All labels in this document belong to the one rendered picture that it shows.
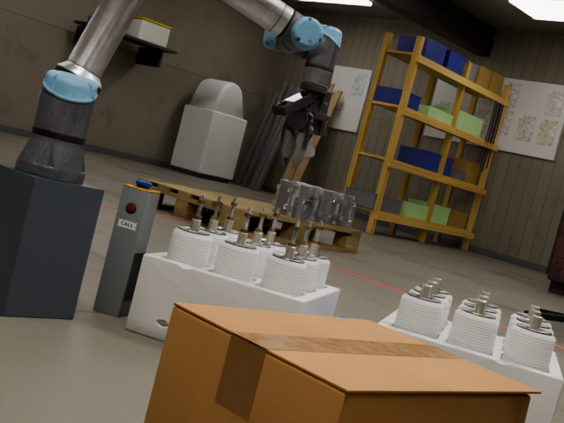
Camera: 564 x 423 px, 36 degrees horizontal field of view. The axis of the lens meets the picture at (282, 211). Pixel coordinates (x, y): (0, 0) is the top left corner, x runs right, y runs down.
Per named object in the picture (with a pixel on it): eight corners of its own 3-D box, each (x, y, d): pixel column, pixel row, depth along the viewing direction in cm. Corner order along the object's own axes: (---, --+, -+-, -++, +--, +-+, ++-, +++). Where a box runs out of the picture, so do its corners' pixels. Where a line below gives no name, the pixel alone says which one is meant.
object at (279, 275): (297, 344, 196) (317, 267, 195) (263, 341, 190) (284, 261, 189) (272, 331, 203) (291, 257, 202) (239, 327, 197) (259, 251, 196)
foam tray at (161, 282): (283, 381, 187) (304, 301, 186) (123, 329, 198) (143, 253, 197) (323, 355, 225) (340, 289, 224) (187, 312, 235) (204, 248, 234)
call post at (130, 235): (117, 317, 207) (148, 192, 206) (91, 309, 209) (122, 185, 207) (130, 315, 214) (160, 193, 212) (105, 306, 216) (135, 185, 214)
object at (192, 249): (157, 298, 207) (175, 225, 206) (196, 307, 208) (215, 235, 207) (152, 305, 198) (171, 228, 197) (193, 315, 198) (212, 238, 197)
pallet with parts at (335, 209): (222, 233, 475) (238, 169, 473) (126, 199, 537) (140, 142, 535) (363, 256, 569) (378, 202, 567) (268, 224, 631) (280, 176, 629)
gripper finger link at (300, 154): (315, 172, 220) (321, 136, 220) (299, 168, 216) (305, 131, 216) (306, 171, 222) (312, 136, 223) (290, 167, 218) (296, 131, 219)
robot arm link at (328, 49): (308, 23, 222) (338, 33, 224) (297, 65, 222) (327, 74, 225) (317, 21, 214) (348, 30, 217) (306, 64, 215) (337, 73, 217)
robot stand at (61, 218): (1, 316, 181) (34, 177, 179) (-40, 292, 193) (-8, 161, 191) (73, 320, 194) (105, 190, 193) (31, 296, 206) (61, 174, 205)
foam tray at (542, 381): (540, 466, 173) (564, 379, 172) (353, 404, 183) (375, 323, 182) (535, 423, 211) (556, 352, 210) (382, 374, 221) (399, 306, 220)
